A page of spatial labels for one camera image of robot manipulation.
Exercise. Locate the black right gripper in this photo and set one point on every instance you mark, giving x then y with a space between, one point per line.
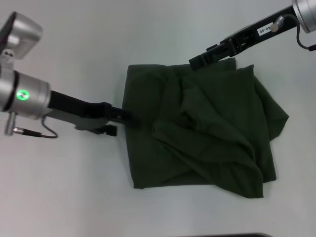
251 29

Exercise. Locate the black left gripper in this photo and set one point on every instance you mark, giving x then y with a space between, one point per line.
79 111

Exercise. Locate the dark green FREE t-shirt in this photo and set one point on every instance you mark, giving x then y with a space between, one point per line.
209 135

